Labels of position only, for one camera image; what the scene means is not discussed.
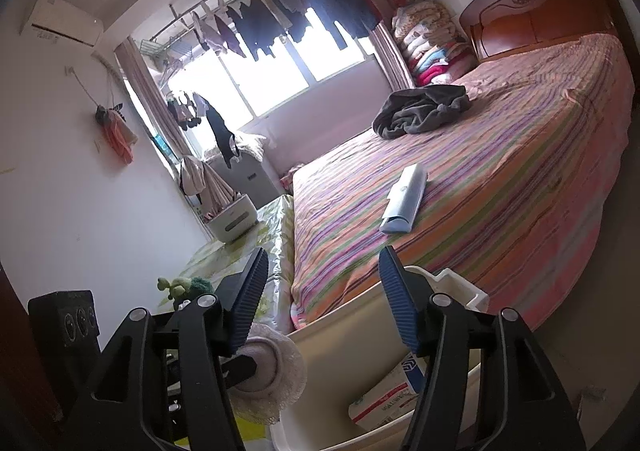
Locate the wire rack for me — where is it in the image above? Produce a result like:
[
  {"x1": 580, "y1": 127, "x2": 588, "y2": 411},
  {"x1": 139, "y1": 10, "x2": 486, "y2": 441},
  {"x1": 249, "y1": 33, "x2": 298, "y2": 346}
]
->
[{"x1": 139, "y1": 38, "x2": 193, "y2": 69}]

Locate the small white storage box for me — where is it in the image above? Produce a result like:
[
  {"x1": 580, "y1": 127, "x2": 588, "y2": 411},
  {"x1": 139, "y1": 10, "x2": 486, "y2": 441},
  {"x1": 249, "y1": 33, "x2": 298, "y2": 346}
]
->
[{"x1": 205, "y1": 194, "x2": 260, "y2": 244}]

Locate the stack of folded quilts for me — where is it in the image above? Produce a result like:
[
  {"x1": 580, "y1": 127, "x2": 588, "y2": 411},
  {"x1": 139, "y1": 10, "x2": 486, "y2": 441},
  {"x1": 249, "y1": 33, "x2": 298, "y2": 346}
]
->
[{"x1": 391, "y1": 0, "x2": 478, "y2": 88}]

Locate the white washing machine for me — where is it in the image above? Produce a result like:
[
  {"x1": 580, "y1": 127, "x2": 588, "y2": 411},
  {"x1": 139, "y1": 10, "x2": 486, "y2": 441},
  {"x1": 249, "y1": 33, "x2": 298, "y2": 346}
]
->
[{"x1": 202, "y1": 134, "x2": 281, "y2": 204}]

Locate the pink cloth bundle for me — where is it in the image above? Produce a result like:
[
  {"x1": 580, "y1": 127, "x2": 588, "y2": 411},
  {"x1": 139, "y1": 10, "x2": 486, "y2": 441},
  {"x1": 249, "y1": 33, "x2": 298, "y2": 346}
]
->
[{"x1": 279, "y1": 164, "x2": 306, "y2": 192}]

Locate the window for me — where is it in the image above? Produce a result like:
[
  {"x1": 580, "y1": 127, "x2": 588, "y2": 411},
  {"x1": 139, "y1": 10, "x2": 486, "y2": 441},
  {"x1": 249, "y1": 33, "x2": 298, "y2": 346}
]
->
[{"x1": 165, "y1": 6, "x2": 381, "y2": 152}]

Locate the row of hanging clothes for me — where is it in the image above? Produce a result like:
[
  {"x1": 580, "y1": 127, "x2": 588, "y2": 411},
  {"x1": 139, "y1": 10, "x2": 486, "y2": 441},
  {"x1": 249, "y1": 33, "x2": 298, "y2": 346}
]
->
[{"x1": 190, "y1": 0, "x2": 408, "y2": 63}]

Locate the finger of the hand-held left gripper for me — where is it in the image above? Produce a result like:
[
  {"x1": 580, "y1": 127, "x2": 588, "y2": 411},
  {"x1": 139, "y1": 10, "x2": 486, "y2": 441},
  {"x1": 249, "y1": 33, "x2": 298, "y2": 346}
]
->
[{"x1": 220, "y1": 353, "x2": 261, "y2": 392}]

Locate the white carton with blue label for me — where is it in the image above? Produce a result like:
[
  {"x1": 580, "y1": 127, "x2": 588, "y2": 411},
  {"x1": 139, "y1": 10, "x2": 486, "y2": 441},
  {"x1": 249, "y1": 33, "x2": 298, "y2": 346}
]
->
[{"x1": 347, "y1": 353, "x2": 428, "y2": 432}]

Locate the low table with yellow-checked cover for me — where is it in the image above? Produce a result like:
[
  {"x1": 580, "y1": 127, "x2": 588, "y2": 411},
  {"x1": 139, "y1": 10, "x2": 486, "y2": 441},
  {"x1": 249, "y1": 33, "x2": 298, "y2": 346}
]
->
[{"x1": 155, "y1": 194, "x2": 296, "y2": 332}]

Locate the pink curtain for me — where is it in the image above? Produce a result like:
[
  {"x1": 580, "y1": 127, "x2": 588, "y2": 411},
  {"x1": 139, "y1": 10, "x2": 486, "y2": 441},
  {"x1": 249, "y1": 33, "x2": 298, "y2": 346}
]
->
[
  {"x1": 117, "y1": 38, "x2": 193, "y2": 157},
  {"x1": 367, "y1": 21, "x2": 416, "y2": 89}
]

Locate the sock drying hanger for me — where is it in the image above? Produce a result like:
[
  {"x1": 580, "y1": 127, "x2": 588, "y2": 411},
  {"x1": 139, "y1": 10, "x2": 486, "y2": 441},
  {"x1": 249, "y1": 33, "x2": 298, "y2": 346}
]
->
[{"x1": 166, "y1": 90, "x2": 211, "y2": 131}]

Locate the white fluffy puff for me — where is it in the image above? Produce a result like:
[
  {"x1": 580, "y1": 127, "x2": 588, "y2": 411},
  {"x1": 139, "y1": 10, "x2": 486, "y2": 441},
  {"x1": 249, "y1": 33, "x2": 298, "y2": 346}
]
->
[{"x1": 230, "y1": 322, "x2": 308, "y2": 424}]

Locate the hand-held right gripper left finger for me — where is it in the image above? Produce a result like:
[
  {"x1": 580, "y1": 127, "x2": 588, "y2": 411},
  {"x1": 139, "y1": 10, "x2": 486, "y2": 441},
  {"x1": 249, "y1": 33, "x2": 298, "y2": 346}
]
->
[{"x1": 65, "y1": 247, "x2": 271, "y2": 451}]

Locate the dark wooden door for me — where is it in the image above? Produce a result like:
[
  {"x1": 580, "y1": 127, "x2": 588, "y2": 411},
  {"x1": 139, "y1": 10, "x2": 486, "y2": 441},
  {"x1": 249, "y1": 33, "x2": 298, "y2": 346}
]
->
[{"x1": 0, "y1": 271, "x2": 66, "y2": 451}]

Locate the dark grey blanket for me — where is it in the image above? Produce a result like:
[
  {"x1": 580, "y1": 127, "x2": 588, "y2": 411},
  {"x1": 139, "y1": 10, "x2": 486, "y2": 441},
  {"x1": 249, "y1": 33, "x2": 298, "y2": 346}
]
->
[{"x1": 372, "y1": 84, "x2": 472, "y2": 140}]

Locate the bed with striped sheet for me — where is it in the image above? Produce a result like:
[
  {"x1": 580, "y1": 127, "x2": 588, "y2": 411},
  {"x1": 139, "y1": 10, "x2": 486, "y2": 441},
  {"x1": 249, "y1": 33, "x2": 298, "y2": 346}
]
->
[{"x1": 289, "y1": 31, "x2": 638, "y2": 332}]

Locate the white air conditioner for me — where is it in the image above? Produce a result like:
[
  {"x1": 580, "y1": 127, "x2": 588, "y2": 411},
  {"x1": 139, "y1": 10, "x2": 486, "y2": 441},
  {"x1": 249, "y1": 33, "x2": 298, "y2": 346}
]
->
[{"x1": 19, "y1": 0, "x2": 105, "y2": 48}]

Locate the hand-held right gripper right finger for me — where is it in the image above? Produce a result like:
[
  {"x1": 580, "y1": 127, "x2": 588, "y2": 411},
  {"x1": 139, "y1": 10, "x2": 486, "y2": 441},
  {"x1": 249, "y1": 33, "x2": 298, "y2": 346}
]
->
[{"x1": 378, "y1": 245, "x2": 586, "y2": 451}]

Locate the green frog toy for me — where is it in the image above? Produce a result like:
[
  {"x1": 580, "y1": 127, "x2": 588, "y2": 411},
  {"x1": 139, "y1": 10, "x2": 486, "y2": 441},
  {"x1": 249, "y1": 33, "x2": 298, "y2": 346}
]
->
[{"x1": 156, "y1": 276, "x2": 183, "y2": 304}]

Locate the wooden headboard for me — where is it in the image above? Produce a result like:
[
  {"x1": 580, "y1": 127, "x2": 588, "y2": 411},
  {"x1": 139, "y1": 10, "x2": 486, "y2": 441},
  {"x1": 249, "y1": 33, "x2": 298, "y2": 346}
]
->
[{"x1": 459, "y1": 0, "x2": 626, "y2": 63}]

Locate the white blue folded pouch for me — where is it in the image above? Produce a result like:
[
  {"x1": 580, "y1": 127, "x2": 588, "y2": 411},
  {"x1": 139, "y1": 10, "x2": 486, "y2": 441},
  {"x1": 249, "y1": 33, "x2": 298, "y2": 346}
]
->
[{"x1": 379, "y1": 165, "x2": 429, "y2": 233}]

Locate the cream plastic bin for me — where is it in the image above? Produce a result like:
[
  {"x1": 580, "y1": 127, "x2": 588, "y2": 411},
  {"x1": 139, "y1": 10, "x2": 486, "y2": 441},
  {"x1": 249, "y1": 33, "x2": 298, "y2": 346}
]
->
[{"x1": 270, "y1": 265, "x2": 490, "y2": 451}]

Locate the beige hanging cloth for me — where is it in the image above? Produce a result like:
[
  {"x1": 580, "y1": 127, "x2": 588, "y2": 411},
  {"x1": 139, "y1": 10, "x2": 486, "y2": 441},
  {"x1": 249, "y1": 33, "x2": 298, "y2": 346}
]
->
[{"x1": 179, "y1": 154, "x2": 238, "y2": 222}]

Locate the dark green plush toy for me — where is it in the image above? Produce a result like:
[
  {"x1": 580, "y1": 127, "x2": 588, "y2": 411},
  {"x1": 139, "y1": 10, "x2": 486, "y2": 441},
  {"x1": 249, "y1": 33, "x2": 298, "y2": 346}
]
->
[{"x1": 182, "y1": 276, "x2": 216, "y2": 302}]

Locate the black hanging garment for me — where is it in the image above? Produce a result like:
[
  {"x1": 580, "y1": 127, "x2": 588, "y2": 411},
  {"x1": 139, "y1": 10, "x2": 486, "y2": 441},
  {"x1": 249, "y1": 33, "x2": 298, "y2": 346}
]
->
[{"x1": 204, "y1": 101, "x2": 242, "y2": 169}]

